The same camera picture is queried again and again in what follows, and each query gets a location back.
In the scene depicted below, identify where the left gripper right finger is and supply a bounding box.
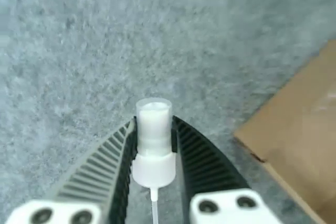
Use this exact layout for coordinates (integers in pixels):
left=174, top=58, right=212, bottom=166
left=171, top=115, right=277, bottom=224

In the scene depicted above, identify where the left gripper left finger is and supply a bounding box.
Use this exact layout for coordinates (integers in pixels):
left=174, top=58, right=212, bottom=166
left=4, top=116, right=139, bottom=224

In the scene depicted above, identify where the white spray top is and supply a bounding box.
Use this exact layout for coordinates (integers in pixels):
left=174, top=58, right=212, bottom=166
left=131, top=98, right=176, bottom=224

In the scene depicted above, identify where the cardboard box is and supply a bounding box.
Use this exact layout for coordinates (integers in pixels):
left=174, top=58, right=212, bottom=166
left=233, top=39, right=336, bottom=224

